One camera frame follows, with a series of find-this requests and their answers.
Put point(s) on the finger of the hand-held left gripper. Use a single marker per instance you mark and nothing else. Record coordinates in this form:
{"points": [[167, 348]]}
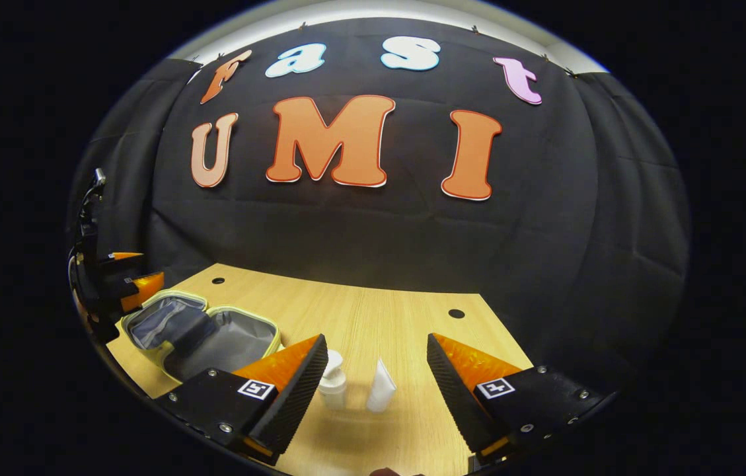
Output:
{"points": [[141, 291], [123, 255]]}

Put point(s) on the white pump bottle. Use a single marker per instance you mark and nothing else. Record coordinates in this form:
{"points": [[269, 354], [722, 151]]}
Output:
{"points": [[333, 385]]}

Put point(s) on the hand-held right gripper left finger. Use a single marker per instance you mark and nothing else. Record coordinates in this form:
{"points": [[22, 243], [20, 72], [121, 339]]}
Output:
{"points": [[293, 396]]}

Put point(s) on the white squeeze tube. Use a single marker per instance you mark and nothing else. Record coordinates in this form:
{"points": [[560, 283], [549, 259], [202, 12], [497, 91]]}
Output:
{"points": [[380, 391]]}

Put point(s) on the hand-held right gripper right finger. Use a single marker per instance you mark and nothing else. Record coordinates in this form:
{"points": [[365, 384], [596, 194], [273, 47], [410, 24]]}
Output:
{"points": [[458, 403]]}

